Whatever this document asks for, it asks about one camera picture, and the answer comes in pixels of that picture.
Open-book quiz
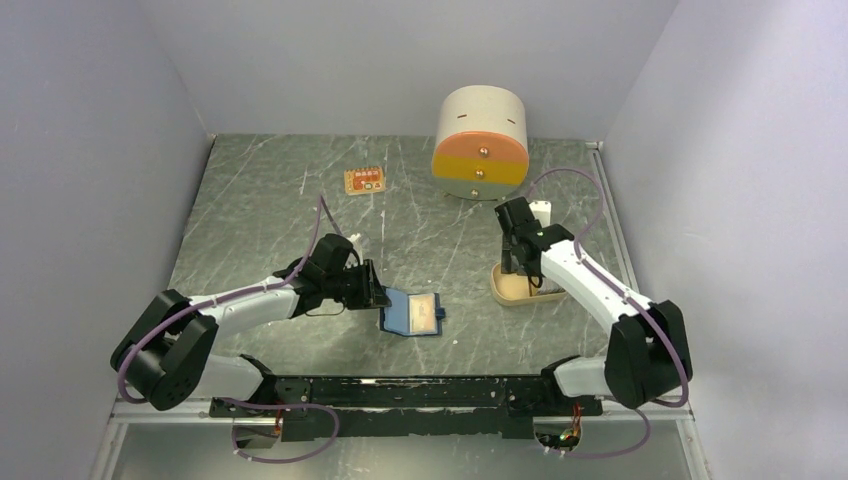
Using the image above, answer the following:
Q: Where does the blue card holder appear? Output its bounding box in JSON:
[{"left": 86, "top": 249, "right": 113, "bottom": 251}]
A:
[{"left": 379, "top": 288, "right": 446, "bottom": 337}]

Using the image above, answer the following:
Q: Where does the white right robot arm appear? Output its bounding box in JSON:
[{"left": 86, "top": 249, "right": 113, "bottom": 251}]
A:
[{"left": 490, "top": 197, "right": 693, "bottom": 414}]

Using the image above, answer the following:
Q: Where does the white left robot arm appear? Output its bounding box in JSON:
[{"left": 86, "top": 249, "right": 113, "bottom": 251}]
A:
[{"left": 110, "top": 233, "right": 392, "bottom": 416}]

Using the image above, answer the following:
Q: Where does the stack of credit cards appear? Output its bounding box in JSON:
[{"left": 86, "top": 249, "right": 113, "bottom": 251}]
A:
[{"left": 529, "top": 277, "right": 565, "bottom": 296}]

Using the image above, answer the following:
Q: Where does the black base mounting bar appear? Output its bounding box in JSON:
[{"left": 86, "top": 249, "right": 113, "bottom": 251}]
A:
[{"left": 209, "top": 374, "right": 603, "bottom": 442}]

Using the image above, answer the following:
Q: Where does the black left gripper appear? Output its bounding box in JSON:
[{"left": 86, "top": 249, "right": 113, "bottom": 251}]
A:
[{"left": 324, "top": 258, "right": 391, "bottom": 310}]

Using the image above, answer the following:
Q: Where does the round pastel drawer cabinet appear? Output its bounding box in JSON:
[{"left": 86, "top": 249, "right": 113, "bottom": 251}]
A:
[{"left": 431, "top": 85, "right": 529, "bottom": 201}]

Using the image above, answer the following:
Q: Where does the orange patterned card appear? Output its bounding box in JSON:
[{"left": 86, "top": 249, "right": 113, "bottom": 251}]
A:
[{"left": 343, "top": 166, "right": 386, "bottom": 195}]

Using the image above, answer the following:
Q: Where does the beige card tray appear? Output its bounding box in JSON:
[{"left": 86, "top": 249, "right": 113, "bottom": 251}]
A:
[{"left": 489, "top": 263, "right": 569, "bottom": 307}]

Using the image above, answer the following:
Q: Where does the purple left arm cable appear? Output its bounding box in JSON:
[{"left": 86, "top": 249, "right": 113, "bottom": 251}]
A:
[{"left": 117, "top": 193, "right": 343, "bottom": 464}]

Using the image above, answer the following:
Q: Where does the beige credit card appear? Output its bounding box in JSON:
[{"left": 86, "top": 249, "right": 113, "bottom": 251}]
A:
[{"left": 409, "top": 294, "right": 438, "bottom": 335}]

